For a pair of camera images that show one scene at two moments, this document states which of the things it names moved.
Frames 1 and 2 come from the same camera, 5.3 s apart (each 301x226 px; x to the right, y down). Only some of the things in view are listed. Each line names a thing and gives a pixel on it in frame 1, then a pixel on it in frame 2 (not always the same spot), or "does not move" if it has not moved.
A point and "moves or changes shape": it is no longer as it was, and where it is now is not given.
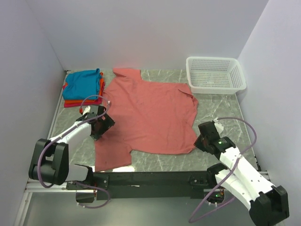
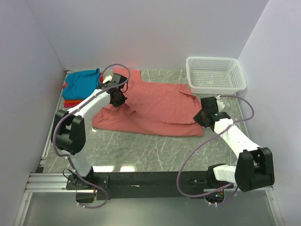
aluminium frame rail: (35, 187) does not move
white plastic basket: (215, 75) does not move
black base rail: (151, 185) does not move
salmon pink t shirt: (149, 117) moves or changes shape
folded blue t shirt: (82, 84) does not move
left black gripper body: (105, 125) to (121, 100)
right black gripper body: (201, 142) to (199, 117)
